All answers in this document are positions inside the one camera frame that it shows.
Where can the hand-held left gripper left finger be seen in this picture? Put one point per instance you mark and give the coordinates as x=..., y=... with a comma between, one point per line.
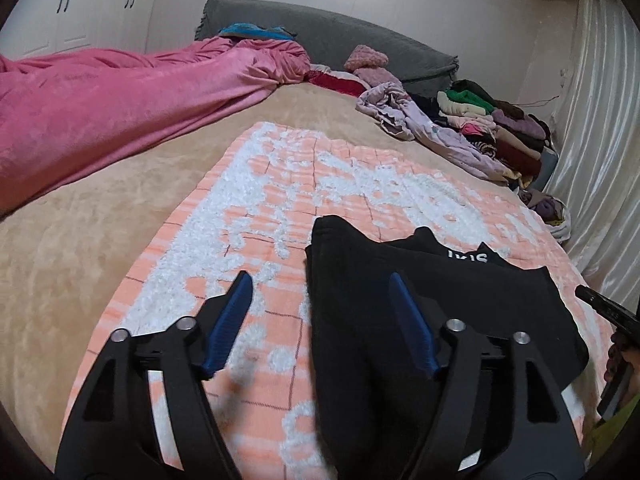
x=227, y=325

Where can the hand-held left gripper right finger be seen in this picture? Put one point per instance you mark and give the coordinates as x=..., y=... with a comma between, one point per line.
x=415, y=325

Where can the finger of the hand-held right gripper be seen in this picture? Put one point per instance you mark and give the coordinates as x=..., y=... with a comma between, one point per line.
x=607, y=310

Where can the black sweater with orange cuffs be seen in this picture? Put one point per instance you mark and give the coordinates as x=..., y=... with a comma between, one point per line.
x=360, y=300

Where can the pile of folded clothes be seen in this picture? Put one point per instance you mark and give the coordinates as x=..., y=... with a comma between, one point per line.
x=505, y=130

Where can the person's right hand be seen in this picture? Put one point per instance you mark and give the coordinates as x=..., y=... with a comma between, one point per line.
x=622, y=355

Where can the yellow green clothing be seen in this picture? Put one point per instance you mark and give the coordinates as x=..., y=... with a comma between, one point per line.
x=617, y=435

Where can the white cloth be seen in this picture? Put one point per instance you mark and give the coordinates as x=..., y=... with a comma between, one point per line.
x=562, y=225

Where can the purple cloth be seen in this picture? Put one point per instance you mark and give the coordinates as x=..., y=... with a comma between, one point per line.
x=542, y=206

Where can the peach and white checked blanket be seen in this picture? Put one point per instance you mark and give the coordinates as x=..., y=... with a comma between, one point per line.
x=280, y=200

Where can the white satin curtain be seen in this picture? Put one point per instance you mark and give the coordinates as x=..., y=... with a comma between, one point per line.
x=600, y=160

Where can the grey blue cushion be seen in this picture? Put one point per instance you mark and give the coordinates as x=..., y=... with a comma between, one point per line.
x=547, y=167

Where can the lilac crumpled garment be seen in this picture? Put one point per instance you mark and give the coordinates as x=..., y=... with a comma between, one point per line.
x=425, y=125

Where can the pink velvet duvet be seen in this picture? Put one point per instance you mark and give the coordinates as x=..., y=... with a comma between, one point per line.
x=125, y=105

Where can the pale pink fluffy pillow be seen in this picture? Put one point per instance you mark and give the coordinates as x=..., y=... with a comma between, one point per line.
x=380, y=77

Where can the red cloth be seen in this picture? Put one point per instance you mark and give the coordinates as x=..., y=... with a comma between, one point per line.
x=337, y=82

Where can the blue cloth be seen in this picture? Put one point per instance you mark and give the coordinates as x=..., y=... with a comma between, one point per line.
x=255, y=31

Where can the grey padded headboard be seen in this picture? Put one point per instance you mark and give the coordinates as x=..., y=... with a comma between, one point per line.
x=325, y=35

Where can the white wardrobe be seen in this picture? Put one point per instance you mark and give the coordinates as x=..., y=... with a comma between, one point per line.
x=90, y=0

